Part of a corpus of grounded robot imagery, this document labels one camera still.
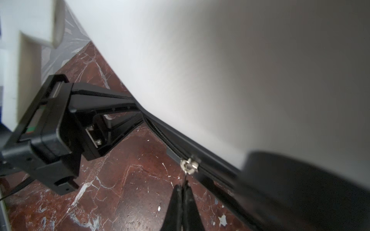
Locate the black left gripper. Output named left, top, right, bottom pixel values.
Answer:
left=2, top=74, right=144, bottom=195

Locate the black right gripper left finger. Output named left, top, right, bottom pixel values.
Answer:
left=160, top=185, right=183, bottom=231

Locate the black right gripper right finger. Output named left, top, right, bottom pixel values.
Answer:
left=183, top=182, right=205, bottom=231

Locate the white black suitcase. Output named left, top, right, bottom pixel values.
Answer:
left=67, top=1, right=370, bottom=231

